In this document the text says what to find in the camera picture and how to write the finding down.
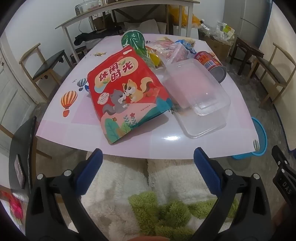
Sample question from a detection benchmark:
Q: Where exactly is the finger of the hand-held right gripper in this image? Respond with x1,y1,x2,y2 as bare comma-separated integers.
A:
272,145,292,168

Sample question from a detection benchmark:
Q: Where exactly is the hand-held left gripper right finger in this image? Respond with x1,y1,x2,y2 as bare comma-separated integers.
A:
194,147,272,241

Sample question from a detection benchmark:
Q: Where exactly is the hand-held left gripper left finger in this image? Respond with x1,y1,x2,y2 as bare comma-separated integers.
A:
25,148,109,241

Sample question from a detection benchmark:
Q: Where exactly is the blue plastic basket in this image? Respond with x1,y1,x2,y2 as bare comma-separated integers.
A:
231,116,268,161

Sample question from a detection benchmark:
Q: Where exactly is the clear plastic container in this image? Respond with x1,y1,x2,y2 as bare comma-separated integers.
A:
162,58,231,139

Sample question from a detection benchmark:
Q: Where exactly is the red snack bag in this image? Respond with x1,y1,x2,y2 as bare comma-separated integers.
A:
87,45,173,145

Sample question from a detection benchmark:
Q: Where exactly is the red drink can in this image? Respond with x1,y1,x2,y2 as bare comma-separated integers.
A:
194,51,227,82

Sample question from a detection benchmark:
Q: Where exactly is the clear bag of pink snacks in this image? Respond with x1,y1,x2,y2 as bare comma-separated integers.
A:
146,40,197,67

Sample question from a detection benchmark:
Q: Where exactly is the yellow snack packet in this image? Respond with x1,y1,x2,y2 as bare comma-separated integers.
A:
146,46,163,67

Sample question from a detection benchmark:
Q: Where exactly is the blue wrapper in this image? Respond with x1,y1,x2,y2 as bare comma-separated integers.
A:
174,40,195,55

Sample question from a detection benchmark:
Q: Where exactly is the black panel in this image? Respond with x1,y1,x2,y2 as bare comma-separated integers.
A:
9,116,37,193

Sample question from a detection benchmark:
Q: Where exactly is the red floral cloth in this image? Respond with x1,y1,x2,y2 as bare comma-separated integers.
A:
0,190,23,225

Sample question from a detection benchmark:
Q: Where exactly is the wooden chair dark seat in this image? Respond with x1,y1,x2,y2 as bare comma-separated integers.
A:
246,42,296,109
19,42,73,103

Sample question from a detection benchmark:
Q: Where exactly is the white door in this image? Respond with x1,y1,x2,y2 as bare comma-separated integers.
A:
0,35,41,142

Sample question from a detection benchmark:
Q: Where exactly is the dark wooden stool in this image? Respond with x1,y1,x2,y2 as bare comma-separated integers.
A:
229,37,264,76

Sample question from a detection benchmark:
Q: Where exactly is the white board blue edge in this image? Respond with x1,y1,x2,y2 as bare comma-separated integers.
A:
259,0,296,67

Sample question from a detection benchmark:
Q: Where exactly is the cardboard box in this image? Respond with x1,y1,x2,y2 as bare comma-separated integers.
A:
203,35,233,62

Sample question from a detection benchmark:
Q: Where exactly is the black cloth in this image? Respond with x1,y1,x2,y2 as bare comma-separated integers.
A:
73,31,121,45

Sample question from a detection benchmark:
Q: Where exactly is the green drink can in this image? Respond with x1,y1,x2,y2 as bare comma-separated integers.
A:
121,30,156,69

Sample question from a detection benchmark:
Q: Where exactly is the white bag green print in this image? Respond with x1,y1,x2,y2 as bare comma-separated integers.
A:
216,22,236,41

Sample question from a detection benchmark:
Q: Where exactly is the white refrigerator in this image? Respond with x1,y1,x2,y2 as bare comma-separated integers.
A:
239,0,272,50

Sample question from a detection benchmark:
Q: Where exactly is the crumpled clear plastic bag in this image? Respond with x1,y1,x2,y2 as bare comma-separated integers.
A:
199,20,220,37

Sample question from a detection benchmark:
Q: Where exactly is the yellow plastic bag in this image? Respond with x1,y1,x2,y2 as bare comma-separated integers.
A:
168,5,201,28

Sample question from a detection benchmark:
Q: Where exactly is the white cushion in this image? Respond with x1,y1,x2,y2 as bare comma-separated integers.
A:
124,19,160,35

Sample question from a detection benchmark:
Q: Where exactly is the grey wooden table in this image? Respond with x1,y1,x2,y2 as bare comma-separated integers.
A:
55,0,200,64

